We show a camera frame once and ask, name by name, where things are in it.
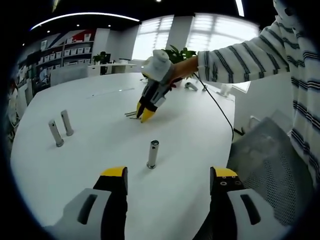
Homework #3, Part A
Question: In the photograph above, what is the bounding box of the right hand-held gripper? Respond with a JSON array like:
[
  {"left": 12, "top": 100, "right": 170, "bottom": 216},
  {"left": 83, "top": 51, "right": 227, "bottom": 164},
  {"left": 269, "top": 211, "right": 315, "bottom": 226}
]
[{"left": 135, "top": 49, "right": 176, "bottom": 124}]

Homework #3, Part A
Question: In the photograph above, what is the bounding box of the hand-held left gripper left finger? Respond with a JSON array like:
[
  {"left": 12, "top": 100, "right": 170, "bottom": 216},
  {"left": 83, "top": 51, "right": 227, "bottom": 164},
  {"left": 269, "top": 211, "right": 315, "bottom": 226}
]
[{"left": 43, "top": 166, "right": 129, "bottom": 240}]

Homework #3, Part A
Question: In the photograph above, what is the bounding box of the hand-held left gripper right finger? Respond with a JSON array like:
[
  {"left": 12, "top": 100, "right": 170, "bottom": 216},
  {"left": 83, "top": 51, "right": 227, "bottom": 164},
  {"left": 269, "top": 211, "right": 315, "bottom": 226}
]
[{"left": 193, "top": 166, "right": 285, "bottom": 240}]

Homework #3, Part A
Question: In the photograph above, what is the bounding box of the silver metal pin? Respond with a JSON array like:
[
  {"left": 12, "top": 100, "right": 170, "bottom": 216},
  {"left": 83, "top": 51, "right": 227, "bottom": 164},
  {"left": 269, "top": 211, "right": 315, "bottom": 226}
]
[
  {"left": 47, "top": 119, "right": 65, "bottom": 148},
  {"left": 146, "top": 139, "right": 161, "bottom": 170},
  {"left": 60, "top": 109, "right": 75, "bottom": 137}
]

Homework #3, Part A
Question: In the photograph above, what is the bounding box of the person's right forearm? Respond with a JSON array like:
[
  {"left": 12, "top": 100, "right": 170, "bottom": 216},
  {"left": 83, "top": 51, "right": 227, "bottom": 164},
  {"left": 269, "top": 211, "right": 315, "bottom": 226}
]
[{"left": 171, "top": 41, "right": 241, "bottom": 85}]

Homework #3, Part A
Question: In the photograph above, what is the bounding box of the grey handheld controller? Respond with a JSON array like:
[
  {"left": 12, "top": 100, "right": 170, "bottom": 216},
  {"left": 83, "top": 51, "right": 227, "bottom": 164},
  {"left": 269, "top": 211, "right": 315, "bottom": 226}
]
[{"left": 184, "top": 81, "right": 199, "bottom": 92}]

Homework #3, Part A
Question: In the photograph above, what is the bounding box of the grey mesh office chair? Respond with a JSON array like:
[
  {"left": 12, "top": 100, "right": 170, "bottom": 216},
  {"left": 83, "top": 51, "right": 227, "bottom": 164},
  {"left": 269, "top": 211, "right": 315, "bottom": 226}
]
[{"left": 226, "top": 115, "right": 314, "bottom": 226}]

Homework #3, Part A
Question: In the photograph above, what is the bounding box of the white office desk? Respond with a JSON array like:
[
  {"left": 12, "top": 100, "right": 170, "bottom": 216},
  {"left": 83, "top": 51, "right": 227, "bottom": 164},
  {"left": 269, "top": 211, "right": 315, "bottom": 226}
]
[{"left": 86, "top": 62, "right": 138, "bottom": 76}]

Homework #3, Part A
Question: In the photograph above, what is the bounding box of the green potted plant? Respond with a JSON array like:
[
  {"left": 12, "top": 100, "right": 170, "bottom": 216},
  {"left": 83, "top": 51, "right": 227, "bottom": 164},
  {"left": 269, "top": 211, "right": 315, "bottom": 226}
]
[
  {"left": 161, "top": 44, "right": 199, "bottom": 66},
  {"left": 91, "top": 51, "right": 109, "bottom": 65}
]

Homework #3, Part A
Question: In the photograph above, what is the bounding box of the small white object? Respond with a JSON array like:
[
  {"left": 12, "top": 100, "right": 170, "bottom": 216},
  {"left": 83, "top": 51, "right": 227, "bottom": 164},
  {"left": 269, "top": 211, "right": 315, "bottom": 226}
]
[{"left": 216, "top": 83, "right": 233, "bottom": 97}]

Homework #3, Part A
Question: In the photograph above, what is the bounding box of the grey desk partition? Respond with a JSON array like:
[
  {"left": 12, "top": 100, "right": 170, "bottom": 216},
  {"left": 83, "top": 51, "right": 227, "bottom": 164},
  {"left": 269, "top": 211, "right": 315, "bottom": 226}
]
[{"left": 49, "top": 67, "right": 89, "bottom": 87}]

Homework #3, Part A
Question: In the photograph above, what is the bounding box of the shelf with white boxes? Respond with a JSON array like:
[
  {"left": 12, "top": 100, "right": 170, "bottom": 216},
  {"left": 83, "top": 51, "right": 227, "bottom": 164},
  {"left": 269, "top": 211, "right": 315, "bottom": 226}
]
[{"left": 24, "top": 32, "right": 97, "bottom": 74}]

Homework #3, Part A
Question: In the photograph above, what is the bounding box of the curved ceiling light strip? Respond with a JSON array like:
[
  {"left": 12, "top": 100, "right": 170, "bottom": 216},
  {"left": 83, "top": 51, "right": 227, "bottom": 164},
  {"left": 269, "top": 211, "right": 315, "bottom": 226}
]
[{"left": 29, "top": 11, "right": 141, "bottom": 31}]

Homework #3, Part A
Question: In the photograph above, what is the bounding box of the person's body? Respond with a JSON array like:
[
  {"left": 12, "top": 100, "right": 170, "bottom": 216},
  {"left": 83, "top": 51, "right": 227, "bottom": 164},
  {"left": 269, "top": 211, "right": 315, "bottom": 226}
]
[{"left": 237, "top": 0, "right": 320, "bottom": 191}]

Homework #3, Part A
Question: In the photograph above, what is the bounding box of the black cable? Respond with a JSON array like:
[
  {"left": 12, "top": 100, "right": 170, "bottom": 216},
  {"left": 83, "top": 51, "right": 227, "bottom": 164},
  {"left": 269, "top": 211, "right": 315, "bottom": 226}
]
[{"left": 192, "top": 72, "right": 235, "bottom": 141}]

